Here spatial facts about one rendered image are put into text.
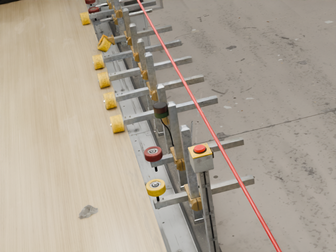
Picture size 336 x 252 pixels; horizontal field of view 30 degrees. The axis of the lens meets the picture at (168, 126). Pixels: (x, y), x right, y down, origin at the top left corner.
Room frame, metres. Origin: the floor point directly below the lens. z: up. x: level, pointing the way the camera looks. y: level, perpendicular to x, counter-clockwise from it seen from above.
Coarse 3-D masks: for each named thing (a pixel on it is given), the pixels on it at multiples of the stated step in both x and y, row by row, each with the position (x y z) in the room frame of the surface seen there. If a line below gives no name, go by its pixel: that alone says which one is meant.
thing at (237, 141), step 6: (234, 138) 2.40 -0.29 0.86; (240, 138) 2.39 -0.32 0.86; (210, 144) 2.38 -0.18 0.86; (216, 144) 2.38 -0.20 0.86; (222, 144) 2.37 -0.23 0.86; (228, 144) 2.37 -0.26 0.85; (234, 144) 2.38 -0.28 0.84; (240, 144) 2.38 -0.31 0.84; (216, 150) 2.37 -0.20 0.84; (162, 156) 2.35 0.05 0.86; (168, 156) 2.34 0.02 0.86; (150, 162) 2.32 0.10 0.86; (156, 162) 2.33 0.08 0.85; (162, 162) 2.33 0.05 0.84; (168, 162) 2.34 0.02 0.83
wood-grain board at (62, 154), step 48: (48, 0) 4.69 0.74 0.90; (0, 48) 3.87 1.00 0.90; (48, 48) 3.73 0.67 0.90; (96, 48) 3.61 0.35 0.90; (0, 96) 3.16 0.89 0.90; (48, 96) 3.06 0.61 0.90; (96, 96) 2.97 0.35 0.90; (0, 144) 2.63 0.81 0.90; (48, 144) 2.56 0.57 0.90; (96, 144) 2.48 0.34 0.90; (0, 192) 2.23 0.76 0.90; (48, 192) 2.17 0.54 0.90; (96, 192) 2.11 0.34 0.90; (144, 192) 2.05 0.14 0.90; (0, 240) 1.90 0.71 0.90; (48, 240) 1.86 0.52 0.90; (96, 240) 1.81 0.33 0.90; (144, 240) 1.76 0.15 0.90
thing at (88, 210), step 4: (88, 204) 2.02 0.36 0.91; (84, 208) 2.00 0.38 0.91; (88, 208) 2.00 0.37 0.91; (92, 208) 1.99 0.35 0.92; (96, 208) 2.00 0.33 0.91; (80, 212) 1.98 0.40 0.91; (84, 212) 1.98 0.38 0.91; (88, 212) 1.97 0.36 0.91; (92, 212) 1.97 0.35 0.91; (80, 216) 1.95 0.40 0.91; (84, 216) 1.96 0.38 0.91; (88, 216) 1.95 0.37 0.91
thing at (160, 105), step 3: (159, 102) 2.33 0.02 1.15; (162, 102) 2.33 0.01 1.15; (153, 105) 2.31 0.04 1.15; (156, 105) 2.31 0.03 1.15; (159, 105) 2.31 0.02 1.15; (162, 105) 2.30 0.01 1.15; (165, 105) 2.30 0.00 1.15; (165, 111) 2.29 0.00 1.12; (168, 114) 2.31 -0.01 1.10; (168, 117) 2.30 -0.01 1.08; (162, 123) 2.31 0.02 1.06; (165, 126) 2.31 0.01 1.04; (168, 129) 2.31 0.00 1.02; (171, 138) 2.31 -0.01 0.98; (171, 141) 2.31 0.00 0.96
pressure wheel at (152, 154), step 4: (148, 148) 2.37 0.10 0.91; (152, 148) 2.36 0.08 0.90; (156, 148) 2.36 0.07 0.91; (160, 148) 2.35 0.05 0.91; (144, 152) 2.34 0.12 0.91; (148, 152) 2.34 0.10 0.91; (152, 152) 2.33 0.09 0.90; (156, 152) 2.32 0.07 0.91; (160, 152) 2.32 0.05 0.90; (144, 156) 2.34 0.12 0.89; (148, 156) 2.31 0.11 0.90; (152, 156) 2.30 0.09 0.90; (156, 156) 2.31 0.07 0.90; (160, 156) 2.32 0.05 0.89; (148, 160) 2.31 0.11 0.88; (152, 160) 2.30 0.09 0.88; (156, 160) 2.30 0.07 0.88; (156, 168) 2.34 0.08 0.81
